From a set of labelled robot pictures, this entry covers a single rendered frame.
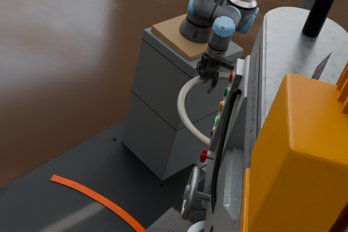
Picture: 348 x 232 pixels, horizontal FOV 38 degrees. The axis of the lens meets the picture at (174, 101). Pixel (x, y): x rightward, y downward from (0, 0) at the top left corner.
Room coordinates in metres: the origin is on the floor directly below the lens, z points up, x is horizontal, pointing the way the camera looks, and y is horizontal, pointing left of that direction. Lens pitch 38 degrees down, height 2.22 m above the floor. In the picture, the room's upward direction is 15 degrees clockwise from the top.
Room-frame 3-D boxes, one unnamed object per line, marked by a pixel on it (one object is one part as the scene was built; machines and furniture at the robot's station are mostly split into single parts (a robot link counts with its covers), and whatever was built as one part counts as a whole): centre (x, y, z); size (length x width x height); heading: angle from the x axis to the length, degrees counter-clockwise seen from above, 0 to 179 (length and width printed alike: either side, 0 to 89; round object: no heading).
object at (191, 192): (0.94, -0.14, 1.20); 0.15 x 0.10 x 0.15; 1
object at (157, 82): (2.36, -0.02, 0.43); 0.50 x 0.50 x 0.85; 53
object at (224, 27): (1.89, -0.12, 1.19); 0.10 x 0.09 x 0.12; 170
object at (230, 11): (2.00, -0.13, 1.20); 0.12 x 0.12 x 0.09; 80
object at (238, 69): (1.14, -0.15, 1.38); 0.08 x 0.03 x 0.28; 1
